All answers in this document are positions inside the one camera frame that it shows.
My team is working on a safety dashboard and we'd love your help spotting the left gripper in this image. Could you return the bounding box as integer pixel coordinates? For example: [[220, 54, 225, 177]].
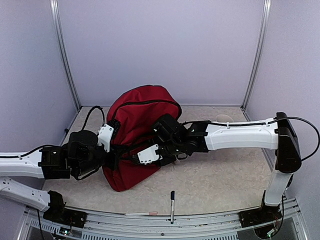
[[74, 142, 128, 177]]

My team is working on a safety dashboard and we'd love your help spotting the red student backpack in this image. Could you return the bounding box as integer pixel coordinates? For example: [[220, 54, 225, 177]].
[[102, 85, 182, 192]]

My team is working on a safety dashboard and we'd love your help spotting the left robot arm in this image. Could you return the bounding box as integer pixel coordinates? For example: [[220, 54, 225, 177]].
[[0, 118, 121, 228]]

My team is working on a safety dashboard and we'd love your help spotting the blue capped marker pen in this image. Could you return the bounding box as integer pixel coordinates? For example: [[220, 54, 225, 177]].
[[170, 190, 175, 225]]

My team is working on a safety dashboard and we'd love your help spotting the cream ceramic mug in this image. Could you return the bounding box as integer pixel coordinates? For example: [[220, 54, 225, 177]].
[[215, 114, 234, 123]]

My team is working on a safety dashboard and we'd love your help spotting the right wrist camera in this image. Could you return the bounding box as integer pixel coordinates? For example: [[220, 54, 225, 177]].
[[132, 144, 163, 165]]

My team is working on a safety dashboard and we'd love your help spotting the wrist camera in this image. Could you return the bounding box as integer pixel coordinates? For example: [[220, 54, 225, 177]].
[[97, 119, 121, 153], [132, 144, 163, 165]]

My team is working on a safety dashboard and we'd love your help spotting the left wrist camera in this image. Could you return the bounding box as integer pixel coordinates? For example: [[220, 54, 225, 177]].
[[97, 119, 121, 153]]

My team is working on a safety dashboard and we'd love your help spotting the white pen on rail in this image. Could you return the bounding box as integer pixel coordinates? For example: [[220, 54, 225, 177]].
[[124, 211, 158, 217]]

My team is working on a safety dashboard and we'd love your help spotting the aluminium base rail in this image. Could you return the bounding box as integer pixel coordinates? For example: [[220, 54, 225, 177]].
[[16, 199, 310, 240]]

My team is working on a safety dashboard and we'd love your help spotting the left frame post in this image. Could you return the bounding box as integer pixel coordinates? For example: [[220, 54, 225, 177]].
[[49, 0, 82, 112]]

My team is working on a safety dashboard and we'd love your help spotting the frame post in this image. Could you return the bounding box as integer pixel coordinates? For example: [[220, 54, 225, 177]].
[[49, 0, 82, 112], [241, 0, 272, 112]]

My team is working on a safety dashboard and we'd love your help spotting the right frame post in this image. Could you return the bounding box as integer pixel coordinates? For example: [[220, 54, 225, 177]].
[[241, 0, 272, 112]]

